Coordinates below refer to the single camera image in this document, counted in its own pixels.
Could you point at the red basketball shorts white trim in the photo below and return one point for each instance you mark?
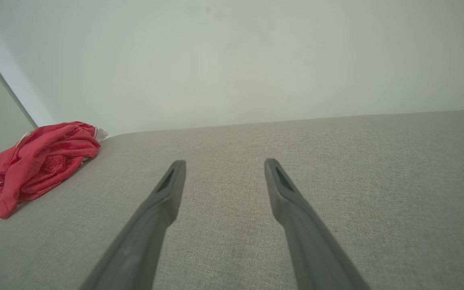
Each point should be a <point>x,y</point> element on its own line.
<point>30,181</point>

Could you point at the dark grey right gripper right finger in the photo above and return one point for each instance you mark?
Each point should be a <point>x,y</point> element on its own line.
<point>312,241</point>

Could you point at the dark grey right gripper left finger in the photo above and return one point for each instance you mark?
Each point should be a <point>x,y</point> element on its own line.
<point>147,233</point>

